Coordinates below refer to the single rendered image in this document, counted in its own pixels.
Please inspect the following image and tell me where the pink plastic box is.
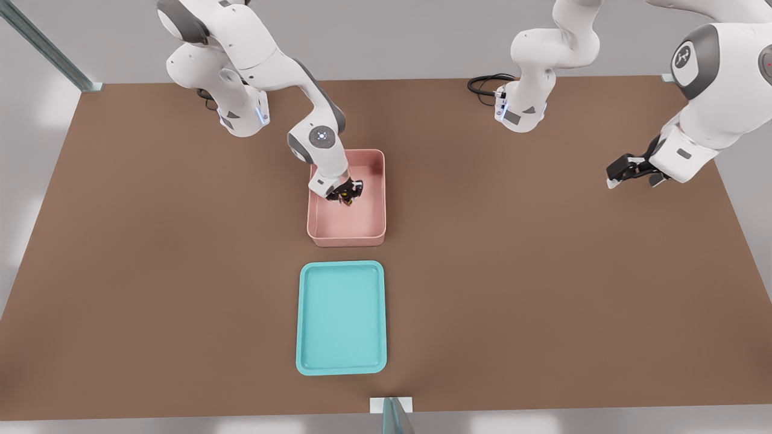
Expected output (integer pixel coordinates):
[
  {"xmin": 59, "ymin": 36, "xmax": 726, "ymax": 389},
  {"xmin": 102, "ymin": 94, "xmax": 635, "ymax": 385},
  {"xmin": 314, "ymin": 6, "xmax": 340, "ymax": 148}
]
[{"xmin": 307, "ymin": 149, "xmax": 387, "ymax": 248}]

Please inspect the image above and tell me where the pale blue-green tray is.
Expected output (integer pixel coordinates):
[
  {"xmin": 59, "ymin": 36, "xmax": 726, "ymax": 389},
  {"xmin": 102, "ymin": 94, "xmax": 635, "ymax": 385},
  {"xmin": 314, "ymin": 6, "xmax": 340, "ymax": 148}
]
[{"xmin": 296, "ymin": 260, "xmax": 388, "ymax": 376}]

